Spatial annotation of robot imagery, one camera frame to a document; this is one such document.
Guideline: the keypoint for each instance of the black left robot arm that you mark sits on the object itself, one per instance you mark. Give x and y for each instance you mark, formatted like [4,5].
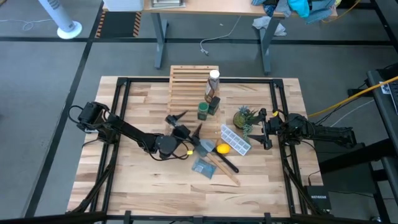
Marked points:
[130,130]

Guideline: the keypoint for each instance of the clear ice cube tray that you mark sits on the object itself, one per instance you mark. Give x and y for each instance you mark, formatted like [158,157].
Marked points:
[234,140]

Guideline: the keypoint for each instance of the black metal table frame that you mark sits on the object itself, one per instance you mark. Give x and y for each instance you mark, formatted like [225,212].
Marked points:
[140,80]

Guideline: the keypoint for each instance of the wooden desk grey legs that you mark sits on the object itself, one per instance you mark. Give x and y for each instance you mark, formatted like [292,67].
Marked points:
[217,7]

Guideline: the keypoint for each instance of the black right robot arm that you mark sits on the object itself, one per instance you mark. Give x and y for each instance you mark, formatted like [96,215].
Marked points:
[323,132]

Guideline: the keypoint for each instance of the black Netgear network switch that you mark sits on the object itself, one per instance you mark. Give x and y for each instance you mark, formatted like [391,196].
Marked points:
[318,197]

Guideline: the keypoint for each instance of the small black box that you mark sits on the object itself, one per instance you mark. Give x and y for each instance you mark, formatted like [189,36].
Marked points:
[214,104]

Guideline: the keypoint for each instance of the stack of papers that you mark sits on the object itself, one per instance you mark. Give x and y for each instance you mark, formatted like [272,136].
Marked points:
[168,3]

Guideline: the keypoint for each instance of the green-lid spice jar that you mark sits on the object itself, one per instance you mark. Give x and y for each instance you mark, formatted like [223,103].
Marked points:
[203,109]

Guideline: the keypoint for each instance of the wooden slatted shelf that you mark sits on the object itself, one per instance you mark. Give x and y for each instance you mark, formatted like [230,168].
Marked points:
[186,90]

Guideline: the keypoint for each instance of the yellow lemon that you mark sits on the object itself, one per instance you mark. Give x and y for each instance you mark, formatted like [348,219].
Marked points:
[223,148]

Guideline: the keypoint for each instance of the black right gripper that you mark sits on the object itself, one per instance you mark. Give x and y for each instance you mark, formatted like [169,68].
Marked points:
[272,126]

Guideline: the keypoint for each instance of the white box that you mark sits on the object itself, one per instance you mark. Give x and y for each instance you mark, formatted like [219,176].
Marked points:
[124,4]

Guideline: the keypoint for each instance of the blue foil packet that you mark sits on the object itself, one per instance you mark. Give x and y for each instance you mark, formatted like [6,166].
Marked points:
[203,168]

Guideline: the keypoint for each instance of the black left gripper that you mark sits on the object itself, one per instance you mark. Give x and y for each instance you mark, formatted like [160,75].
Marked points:
[182,132]

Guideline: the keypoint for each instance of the black side desk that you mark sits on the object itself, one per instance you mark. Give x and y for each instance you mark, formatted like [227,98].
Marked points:
[377,93]

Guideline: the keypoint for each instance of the white cloth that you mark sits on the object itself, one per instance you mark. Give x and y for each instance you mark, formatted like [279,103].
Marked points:
[264,23]

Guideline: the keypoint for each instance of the black hazard-striped mat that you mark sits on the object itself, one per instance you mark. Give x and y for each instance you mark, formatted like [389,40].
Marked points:
[119,25]

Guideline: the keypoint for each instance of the white tower fan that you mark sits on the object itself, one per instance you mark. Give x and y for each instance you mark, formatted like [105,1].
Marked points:
[60,15]

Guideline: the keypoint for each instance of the white-lid spice bottle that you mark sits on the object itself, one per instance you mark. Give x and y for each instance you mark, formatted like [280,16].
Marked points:
[214,74]

